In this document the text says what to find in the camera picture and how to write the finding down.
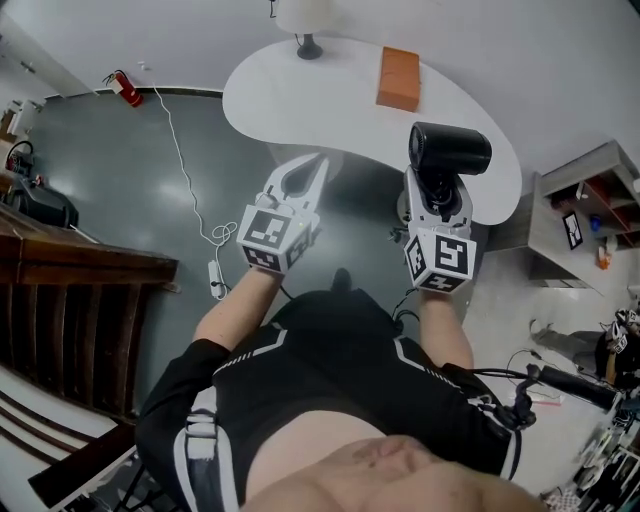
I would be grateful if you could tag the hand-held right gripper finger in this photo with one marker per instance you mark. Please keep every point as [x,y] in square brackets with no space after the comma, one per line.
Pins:
[411,195]
[461,200]

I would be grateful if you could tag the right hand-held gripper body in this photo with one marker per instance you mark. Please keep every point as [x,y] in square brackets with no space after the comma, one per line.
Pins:
[442,257]

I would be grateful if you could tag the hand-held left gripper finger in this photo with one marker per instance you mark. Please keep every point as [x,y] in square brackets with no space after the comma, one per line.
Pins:
[280,176]
[319,185]

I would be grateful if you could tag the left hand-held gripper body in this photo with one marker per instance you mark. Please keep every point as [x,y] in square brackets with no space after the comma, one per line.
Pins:
[265,235]

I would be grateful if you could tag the black hair dryer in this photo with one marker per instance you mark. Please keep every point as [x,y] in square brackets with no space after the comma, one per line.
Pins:
[452,147]

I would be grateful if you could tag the person's right forearm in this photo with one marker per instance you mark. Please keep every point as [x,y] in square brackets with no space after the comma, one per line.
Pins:
[445,330]

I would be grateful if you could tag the person's left forearm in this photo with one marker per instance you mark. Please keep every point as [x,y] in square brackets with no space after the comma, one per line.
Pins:
[235,310]

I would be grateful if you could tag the white power strip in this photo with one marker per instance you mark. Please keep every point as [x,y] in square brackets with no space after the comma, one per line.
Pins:
[216,280]

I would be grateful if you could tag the white table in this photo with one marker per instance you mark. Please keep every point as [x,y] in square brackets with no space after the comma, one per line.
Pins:
[320,100]

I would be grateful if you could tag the person's black shoe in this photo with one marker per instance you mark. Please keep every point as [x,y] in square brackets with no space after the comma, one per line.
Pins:
[342,280]

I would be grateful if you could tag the grey wooden shelf unit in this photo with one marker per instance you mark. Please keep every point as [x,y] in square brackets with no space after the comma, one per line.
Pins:
[555,240]

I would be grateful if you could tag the black framed picture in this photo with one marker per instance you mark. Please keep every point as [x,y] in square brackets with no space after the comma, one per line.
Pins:
[573,230]

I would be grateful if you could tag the orange box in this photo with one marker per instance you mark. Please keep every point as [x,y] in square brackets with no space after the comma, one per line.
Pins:
[399,77]

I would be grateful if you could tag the blue round object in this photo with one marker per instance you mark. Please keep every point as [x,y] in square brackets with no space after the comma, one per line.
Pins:
[596,222]

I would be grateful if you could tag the person's black white-striped shirt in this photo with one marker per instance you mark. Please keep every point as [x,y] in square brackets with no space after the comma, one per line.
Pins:
[325,370]

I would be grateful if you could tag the orange bottle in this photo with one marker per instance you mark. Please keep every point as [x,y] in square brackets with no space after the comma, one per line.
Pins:
[605,259]

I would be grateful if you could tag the white table lamp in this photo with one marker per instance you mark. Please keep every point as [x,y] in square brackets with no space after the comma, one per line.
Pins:
[307,20]

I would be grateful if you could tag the red fire extinguisher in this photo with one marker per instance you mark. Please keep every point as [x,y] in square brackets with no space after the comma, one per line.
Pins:
[127,89]

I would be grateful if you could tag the black bag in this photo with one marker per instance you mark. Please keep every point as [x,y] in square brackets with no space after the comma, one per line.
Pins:
[42,202]

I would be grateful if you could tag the red and black tool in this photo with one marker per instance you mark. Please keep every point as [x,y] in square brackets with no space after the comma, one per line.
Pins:
[19,159]

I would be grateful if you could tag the dark wooden bed frame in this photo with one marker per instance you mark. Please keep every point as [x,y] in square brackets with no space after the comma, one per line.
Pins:
[75,310]

